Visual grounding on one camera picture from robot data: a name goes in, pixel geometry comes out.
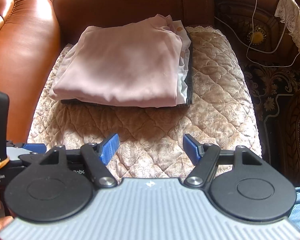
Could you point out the dark grey folded garment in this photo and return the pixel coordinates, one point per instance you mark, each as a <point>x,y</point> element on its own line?
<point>189,80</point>

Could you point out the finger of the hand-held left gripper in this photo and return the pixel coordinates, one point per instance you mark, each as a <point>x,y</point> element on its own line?
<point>35,147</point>

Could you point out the dark carved wooden furniture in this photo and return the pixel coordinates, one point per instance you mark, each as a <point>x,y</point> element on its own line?
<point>272,90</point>

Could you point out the white dotted garment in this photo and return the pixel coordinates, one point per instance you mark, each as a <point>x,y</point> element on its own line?
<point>181,90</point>

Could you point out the white lace cloth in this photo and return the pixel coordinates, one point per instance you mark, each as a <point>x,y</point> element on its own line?
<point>293,12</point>

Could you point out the brown leather sofa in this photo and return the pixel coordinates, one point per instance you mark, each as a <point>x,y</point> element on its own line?
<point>22,42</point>

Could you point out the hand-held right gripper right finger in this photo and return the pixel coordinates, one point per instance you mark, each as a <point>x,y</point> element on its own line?
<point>192,150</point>

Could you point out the pink garment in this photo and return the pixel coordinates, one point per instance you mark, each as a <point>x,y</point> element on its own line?
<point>120,62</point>

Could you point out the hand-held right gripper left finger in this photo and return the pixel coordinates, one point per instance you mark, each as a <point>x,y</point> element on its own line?
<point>110,148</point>

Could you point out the beige quilted seat cover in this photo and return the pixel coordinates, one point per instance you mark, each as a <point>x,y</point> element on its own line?
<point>215,92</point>

